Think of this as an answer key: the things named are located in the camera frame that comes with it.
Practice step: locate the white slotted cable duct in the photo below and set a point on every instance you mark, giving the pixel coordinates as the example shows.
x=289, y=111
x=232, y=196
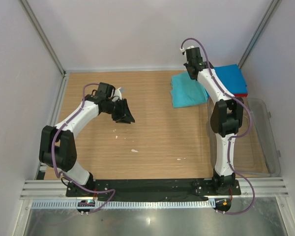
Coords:
x=87, y=204

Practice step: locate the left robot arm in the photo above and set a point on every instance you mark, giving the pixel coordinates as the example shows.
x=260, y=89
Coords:
x=57, y=145

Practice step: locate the folded blue t shirt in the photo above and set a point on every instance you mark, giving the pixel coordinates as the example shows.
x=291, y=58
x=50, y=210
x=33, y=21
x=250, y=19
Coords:
x=232, y=78

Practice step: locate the clear plastic bin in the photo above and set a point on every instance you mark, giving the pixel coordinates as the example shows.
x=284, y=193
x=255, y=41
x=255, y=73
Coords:
x=256, y=153

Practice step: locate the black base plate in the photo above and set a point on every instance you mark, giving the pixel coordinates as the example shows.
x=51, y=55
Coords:
x=162, y=190

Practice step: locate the cyan t shirt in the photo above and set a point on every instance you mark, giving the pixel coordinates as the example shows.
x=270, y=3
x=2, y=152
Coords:
x=186, y=92

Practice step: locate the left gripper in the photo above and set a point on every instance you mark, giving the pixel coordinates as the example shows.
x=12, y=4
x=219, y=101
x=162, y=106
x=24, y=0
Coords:
x=124, y=115

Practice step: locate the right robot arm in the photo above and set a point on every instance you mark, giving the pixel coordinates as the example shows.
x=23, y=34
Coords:
x=225, y=121

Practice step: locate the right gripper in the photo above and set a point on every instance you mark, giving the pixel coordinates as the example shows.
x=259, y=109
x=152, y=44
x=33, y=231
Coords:
x=187, y=65

